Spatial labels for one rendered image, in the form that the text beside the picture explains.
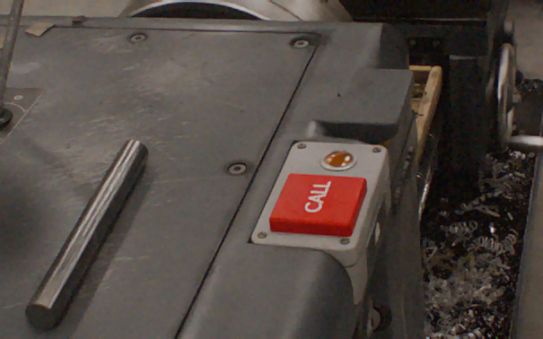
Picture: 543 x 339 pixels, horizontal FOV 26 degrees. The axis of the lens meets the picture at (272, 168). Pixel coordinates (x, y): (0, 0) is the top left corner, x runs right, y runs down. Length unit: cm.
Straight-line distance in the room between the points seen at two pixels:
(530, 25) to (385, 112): 171
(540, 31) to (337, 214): 183
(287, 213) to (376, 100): 18
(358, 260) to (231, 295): 10
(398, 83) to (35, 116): 31
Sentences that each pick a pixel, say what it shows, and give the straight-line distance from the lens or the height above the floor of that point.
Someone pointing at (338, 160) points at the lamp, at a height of 126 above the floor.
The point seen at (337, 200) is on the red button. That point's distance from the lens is 85.
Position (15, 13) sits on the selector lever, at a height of 134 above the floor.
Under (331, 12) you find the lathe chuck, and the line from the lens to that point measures 131.
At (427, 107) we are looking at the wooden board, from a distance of 166.
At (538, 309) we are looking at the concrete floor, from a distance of 270.
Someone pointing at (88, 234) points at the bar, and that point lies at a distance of 84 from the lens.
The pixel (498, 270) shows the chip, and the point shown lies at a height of 55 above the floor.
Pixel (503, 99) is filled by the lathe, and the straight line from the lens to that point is 191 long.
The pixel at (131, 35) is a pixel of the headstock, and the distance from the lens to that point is 115.
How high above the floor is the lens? 175
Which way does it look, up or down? 33 degrees down
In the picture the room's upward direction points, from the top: 7 degrees counter-clockwise
